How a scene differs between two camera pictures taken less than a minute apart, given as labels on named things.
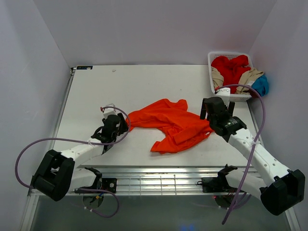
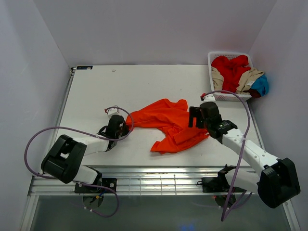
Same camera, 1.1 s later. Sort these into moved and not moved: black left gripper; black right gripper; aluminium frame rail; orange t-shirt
Moved: black right gripper
Not moved: orange t-shirt; black left gripper; aluminium frame rail
